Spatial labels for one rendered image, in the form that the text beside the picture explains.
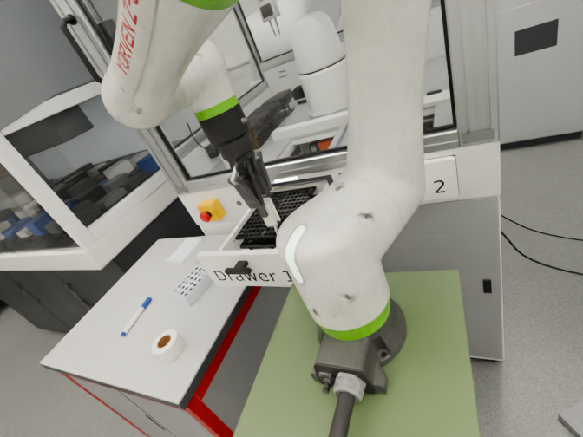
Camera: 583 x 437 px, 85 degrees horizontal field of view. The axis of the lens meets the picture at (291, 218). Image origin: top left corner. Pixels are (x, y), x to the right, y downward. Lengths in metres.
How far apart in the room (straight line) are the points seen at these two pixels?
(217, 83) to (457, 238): 0.74
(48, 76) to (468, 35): 1.34
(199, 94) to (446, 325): 0.57
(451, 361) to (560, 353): 1.08
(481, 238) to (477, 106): 0.37
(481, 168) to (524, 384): 0.89
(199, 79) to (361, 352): 0.52
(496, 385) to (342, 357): 1.06
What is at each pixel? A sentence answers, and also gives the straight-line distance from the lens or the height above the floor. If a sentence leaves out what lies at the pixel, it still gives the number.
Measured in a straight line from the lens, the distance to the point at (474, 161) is 0.87.
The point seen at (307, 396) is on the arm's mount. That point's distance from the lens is 0.56.
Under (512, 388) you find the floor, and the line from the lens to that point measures 1.50.
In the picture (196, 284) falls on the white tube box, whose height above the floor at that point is 0.80.
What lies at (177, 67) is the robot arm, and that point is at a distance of 0.46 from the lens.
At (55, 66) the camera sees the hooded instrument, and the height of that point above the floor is 1.49.
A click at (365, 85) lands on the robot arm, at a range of 0.43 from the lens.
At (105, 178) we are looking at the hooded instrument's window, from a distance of 1.53.
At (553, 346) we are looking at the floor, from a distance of 1.61.
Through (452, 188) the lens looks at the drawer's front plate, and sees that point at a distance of 0.88.
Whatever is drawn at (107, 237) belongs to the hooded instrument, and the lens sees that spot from 1.48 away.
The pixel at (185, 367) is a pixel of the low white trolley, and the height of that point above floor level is 0.76.
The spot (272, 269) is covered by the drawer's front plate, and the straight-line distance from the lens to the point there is 0.74.
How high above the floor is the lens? 1.33
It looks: 31 degrees down
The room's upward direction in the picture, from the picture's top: 25 degrees counter-clockwise
